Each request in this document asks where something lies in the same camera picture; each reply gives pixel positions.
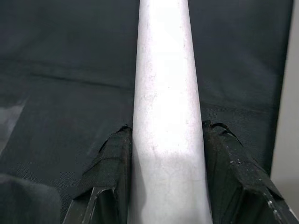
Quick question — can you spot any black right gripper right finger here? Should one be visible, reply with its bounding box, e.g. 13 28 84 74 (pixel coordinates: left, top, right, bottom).
202 119 299 224

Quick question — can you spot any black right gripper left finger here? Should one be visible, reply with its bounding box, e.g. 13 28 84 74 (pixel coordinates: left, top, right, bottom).
61 124 134 224

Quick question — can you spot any white plastic table leg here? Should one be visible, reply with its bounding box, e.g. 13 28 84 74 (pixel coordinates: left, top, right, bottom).
129 0 214 224

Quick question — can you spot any white plastic table top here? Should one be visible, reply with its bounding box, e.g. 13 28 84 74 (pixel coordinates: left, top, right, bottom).
270 0 299 212

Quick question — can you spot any black tablecloth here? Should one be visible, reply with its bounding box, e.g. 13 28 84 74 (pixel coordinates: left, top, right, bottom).
0 0 294 224

